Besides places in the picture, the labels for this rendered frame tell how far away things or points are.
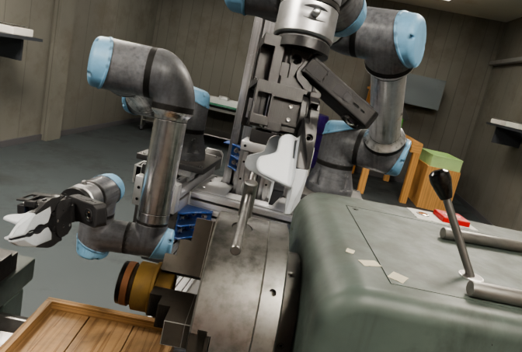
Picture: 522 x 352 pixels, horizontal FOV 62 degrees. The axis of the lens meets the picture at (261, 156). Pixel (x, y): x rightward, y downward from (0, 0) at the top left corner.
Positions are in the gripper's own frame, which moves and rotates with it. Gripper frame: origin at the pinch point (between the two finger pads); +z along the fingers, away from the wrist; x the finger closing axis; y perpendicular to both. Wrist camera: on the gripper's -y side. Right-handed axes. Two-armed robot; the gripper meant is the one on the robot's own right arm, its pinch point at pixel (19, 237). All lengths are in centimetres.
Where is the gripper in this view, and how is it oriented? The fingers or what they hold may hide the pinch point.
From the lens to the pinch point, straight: 83.4
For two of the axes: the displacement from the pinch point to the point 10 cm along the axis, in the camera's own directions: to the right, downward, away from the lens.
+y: -9.9, -0.8, 1.5
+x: 0.6, -9.8, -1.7
